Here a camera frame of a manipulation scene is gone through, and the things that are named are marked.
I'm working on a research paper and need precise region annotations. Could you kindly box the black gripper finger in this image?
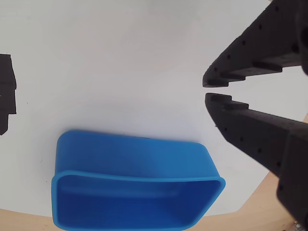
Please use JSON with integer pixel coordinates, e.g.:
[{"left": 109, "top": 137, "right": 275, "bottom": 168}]
[
  {"left": 202, "top": 0, "right": 303, "bottom": 88},
  {"left": 205, "top": 93, "right": 308, "bottom": 179}
]

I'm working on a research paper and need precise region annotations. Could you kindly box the blue rectangular plastic bin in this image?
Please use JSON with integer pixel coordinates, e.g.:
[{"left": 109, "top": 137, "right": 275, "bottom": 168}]
[{"left": 51, "top": 129, "right": 226, "bottom": 231}]

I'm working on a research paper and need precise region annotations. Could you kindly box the white rectangular board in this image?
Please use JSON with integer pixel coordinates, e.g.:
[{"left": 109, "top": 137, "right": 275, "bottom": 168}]
[{"left": 0, "top": 0, "right": 308, "bottom": 217}]

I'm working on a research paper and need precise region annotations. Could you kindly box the black tape patch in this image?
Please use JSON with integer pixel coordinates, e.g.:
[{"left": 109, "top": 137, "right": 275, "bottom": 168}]
[{"left": 0, "top": 54, "right": 17, "bottom": 136}]

